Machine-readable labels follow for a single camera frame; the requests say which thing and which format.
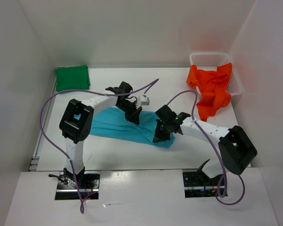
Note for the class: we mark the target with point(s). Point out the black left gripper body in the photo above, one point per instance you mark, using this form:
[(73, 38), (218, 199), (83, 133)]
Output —
[(129, 108)]

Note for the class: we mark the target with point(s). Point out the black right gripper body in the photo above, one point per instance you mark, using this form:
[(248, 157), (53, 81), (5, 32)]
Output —
[(162, 133)]

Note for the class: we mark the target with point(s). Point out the light blue t shirt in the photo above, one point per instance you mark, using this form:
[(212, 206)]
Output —
[(111, 123)]

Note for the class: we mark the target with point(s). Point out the green t shirt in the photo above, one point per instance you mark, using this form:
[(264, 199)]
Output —
[(76, 77)]

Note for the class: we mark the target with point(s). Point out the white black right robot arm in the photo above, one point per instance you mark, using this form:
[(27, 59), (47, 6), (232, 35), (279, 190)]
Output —
[(233, 146)]

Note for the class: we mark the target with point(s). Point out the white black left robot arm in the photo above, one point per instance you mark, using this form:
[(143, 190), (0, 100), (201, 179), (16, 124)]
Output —
[(76, 125)]

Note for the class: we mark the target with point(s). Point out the orange t shirt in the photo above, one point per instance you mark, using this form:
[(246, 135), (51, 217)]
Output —
[(212, 86)]

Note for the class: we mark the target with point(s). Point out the white plastic basket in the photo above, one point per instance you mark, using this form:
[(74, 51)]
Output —
[(221, 62)]

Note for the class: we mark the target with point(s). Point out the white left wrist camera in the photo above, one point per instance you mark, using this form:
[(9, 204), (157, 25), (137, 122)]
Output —
[(142, 100)]

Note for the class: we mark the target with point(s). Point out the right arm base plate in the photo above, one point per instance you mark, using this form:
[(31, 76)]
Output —
[(198, 186)]

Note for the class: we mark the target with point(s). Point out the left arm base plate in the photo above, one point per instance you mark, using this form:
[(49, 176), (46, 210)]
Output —
[(89, 186)]

